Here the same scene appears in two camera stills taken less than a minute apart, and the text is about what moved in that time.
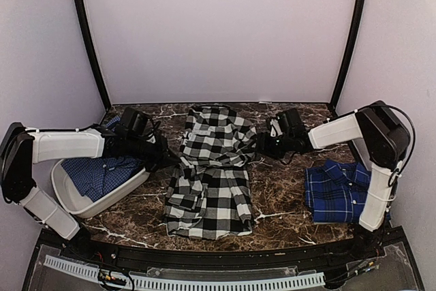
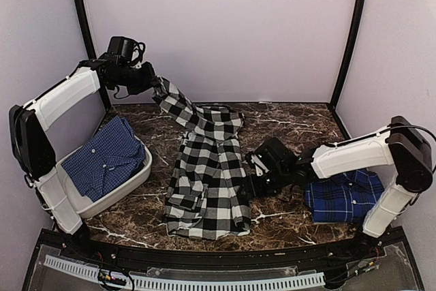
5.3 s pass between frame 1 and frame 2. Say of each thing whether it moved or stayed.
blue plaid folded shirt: stayed
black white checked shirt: moved
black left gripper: moved
